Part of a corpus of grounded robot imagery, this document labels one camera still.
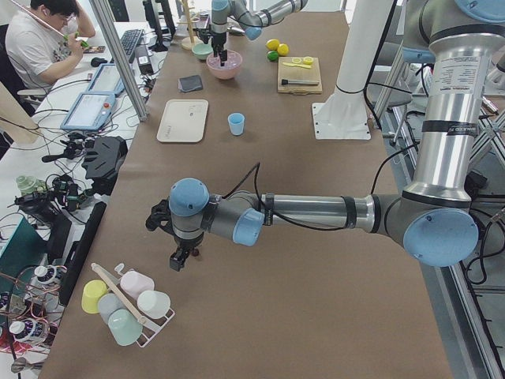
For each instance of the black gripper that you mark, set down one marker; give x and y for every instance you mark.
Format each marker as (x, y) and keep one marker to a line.
(218, 40)
(185, 242)

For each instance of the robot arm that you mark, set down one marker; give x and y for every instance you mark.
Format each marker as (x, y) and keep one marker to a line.
(430, 219)
(251, 22)

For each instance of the pink bowl of ice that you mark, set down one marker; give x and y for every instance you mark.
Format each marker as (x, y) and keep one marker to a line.
(229, 70)

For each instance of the metal ice scoop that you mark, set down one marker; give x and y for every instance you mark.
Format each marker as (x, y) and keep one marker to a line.
(235, 30)

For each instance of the wooden cup tree stand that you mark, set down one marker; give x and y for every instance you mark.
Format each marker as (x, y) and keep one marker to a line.
(192, 40)

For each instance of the white plastic cup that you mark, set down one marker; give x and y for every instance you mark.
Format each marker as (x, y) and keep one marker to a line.
(155, 304)

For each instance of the pink plastic cup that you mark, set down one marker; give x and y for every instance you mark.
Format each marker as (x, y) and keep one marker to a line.
(133, 283)

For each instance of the light blue plastic cup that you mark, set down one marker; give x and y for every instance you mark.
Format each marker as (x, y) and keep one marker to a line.
(236, 123)

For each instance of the grey plastic cup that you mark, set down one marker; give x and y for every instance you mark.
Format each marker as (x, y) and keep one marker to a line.
(107, 305)

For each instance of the mint green plastic cup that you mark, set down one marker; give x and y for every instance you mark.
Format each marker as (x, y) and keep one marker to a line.
(125, 328)

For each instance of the yellow plastic cup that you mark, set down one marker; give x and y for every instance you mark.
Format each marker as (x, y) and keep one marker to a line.
(93, 291)

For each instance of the mint green bowl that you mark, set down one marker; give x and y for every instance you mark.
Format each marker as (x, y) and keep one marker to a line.
(202, 50)

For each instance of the grey folded cloth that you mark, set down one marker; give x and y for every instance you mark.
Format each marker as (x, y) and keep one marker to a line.
(190, 83)

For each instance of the green lime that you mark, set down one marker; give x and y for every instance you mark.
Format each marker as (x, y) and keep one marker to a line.
(273, 56)

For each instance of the yellow lemon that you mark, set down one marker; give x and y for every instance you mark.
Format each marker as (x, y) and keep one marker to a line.
(272, 44)
(283, 49)

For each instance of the yellow plastic knife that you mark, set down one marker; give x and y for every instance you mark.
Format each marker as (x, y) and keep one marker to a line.
(298, 65)

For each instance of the steel muddler black tip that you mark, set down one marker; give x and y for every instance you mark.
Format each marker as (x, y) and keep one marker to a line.
(285, 82)

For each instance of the cream rabbit serving tray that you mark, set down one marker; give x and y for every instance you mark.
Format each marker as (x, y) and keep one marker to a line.
(183, 121)

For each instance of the wooden cutting board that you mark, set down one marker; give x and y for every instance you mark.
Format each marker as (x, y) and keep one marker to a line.
(295, 73)

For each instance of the lemon half slice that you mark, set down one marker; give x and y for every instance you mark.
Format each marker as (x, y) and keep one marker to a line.
(308, 60)

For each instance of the black keyboard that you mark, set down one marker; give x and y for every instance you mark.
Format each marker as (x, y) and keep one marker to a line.
(130, 39)

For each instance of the blue teach pendant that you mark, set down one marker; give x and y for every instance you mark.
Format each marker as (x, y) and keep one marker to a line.
(107, 79)
(90, 111)

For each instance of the black computer mouse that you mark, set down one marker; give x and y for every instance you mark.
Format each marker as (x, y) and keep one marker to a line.
(97, 61)

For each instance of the person in white shirt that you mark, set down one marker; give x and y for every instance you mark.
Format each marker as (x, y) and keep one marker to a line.
(42, 42)

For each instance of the white wire cup rack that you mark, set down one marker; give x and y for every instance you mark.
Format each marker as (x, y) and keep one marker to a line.
(153, 326)

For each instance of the wooden rack handle bar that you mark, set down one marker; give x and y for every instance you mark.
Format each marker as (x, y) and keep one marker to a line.
(112, 282)

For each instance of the black plastic bracket part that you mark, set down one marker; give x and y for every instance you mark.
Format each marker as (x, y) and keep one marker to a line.
(103, 161)

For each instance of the aluminium frame post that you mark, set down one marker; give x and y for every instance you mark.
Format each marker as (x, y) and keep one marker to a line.
(105, 18)

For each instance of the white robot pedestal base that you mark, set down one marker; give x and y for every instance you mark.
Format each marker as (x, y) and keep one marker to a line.
(343, 115)

